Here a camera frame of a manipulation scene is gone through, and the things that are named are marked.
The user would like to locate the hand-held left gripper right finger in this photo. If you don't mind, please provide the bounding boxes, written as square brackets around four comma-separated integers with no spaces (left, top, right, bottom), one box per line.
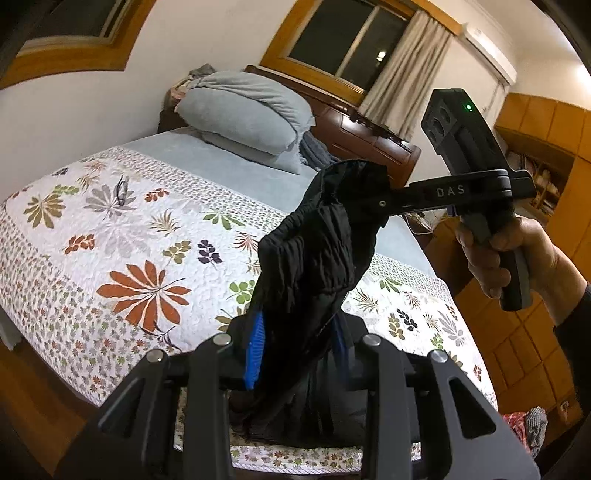
[332,314,542,480]

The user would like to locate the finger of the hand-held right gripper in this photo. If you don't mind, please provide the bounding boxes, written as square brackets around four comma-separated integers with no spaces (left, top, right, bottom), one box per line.
[375,184,413,228]

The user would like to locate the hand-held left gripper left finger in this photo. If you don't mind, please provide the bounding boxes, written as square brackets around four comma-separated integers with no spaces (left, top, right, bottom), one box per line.
[59,314,267,480]

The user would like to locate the black pants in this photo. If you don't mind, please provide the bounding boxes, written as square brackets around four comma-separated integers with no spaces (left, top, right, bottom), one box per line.
[228,159,391,449]

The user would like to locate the person's right forearm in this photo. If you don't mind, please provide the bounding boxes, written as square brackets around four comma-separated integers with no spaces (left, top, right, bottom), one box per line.
[551,282,591,374]

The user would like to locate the person's right hand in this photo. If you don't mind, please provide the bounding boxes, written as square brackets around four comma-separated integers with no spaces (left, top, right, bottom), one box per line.
[455,215,574,325]

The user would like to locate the dark wooden headboard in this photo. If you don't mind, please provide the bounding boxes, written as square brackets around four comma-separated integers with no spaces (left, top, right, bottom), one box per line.
[245,65,422,195]

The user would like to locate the dark grey blanket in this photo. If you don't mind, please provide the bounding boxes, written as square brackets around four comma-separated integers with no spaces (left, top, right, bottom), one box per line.
[300,131,343,169]

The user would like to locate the beige curtain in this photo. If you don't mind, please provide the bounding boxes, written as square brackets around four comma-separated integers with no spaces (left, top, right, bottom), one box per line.
[358,9,454,140]

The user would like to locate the white air conditioner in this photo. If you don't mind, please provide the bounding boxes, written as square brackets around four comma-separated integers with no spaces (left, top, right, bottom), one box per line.
[464,25,518,85]

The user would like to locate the floral quilt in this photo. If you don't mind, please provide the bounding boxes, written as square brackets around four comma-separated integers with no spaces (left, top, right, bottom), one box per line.
[0,145,500,470]

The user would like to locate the blue-grey pillow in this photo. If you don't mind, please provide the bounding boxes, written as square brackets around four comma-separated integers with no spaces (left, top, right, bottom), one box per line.
[177,88,306,175]
[185,70,317,131]

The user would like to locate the red patterned cloth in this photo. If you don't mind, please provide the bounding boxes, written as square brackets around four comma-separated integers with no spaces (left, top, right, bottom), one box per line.
[501,405,549,459]

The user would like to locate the bed with blue-grey sheet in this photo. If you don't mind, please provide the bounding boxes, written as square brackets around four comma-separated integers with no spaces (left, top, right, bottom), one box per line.
[0,124,500,472]

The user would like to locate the wooden framed side window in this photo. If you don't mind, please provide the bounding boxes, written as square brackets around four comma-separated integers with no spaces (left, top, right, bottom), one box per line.
[0,0,158,89]

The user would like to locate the wooden wall shelf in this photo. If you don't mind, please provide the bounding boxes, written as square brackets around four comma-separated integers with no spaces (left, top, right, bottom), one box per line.
[505,148,574,219]

